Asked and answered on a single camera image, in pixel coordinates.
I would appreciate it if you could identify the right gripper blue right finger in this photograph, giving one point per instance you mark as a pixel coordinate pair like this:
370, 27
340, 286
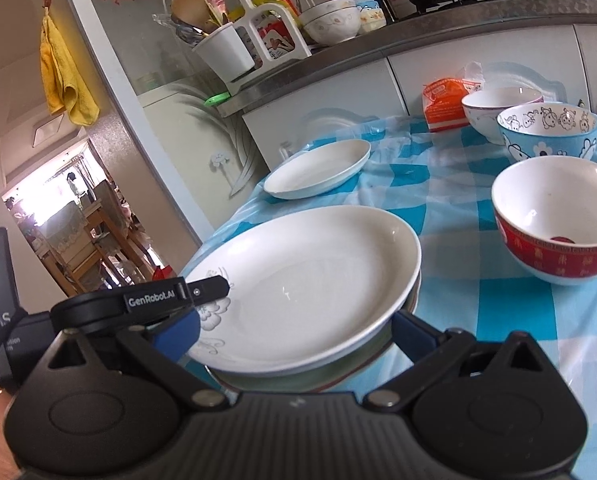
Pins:
434, 355

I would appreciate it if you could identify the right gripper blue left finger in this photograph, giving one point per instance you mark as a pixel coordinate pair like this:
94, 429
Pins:
155, 354

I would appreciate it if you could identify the green floral plate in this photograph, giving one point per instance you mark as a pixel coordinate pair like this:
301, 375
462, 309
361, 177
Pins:
312, 381

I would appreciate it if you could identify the white plate with grey pattern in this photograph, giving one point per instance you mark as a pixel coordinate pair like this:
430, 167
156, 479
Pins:
305, 289

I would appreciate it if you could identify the red and white bowl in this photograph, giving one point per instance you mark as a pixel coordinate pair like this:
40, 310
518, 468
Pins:
546, 212

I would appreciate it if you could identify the blue cartoon bowl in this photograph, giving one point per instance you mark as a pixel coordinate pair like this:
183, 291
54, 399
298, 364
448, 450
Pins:
548, 129

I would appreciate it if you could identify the white bowl purple rim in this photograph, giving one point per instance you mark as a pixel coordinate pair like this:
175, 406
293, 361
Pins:
482, 108

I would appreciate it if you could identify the red plastic bag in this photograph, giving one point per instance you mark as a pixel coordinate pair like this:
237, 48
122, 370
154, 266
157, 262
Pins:
163, 273

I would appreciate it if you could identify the wooden dining chair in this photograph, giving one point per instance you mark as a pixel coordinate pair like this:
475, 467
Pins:
88, 258

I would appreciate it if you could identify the blue checkered tablecloth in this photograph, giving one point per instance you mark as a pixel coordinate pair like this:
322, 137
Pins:
440, 184

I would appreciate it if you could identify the orange tissue pack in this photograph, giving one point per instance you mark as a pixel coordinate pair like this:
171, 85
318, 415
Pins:
442, 98

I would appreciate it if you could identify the yellow hanging towel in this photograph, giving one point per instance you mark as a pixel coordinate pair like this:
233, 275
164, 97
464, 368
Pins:
64, 88

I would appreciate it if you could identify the white utensil cup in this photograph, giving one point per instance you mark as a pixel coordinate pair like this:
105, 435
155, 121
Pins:
225, 53

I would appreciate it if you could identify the small blue patterned bowl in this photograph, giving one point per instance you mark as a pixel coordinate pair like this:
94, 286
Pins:
371, 16

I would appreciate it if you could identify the white condiment rack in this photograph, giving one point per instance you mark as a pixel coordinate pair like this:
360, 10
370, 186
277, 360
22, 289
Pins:
270, 31

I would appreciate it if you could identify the white floral bowl on counter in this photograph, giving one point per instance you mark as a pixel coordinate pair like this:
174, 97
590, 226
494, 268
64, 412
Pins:
331, 22

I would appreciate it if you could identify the wooden spatula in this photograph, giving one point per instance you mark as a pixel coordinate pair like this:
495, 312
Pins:
195, 13

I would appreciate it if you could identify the white flower wall hook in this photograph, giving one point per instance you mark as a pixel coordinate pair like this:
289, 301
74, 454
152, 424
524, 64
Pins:
218, 161

